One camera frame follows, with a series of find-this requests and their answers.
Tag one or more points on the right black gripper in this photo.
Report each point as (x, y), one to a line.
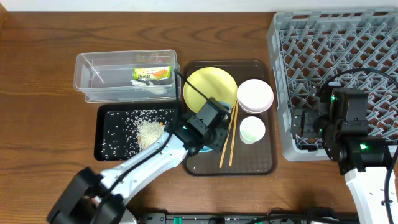
(300, 123)

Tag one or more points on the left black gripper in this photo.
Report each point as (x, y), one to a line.
(221, 137)

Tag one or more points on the light blue bowl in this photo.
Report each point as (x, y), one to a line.
(206, 148)

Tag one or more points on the white cup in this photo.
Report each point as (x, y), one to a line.
(251, 130)

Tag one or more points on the yellow round plate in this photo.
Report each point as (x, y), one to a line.
(212, 82)

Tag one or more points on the pink white bowl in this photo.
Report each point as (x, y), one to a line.
(255, 96)

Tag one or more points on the green snack wrapper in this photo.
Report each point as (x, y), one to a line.
(153, 73)

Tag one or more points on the pile of rice grains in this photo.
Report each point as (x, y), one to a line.
(126, 133)

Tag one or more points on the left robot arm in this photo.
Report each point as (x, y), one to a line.
(103, 197)

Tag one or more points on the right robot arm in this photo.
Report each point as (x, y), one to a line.
(365, 161)

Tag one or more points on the grey dishwasher rack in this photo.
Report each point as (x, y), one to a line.
(357, 48)

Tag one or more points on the left wooden chopstick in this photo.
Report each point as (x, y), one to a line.
(226, 142)

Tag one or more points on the wooden chopstick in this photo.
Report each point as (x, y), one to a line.
(235, 114)
(226, 142)

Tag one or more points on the right wooden chopstick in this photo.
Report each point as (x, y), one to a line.
(235, 114)

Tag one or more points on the dark brown serving tray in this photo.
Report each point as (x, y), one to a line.
(259, 158)

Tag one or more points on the clear plastic bin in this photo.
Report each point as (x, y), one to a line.
(105, 77)

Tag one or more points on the black plastic tray bin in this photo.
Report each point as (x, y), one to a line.
(123, 107)

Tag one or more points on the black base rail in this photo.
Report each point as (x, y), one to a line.
(162, 218)

